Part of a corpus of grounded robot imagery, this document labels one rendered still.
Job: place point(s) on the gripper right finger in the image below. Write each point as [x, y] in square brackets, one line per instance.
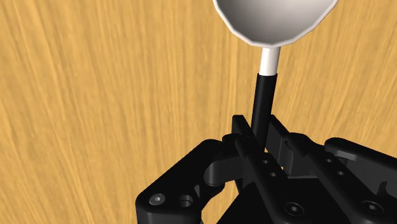
[344, 173]

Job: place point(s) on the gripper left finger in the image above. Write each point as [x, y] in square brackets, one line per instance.
[189, 183]

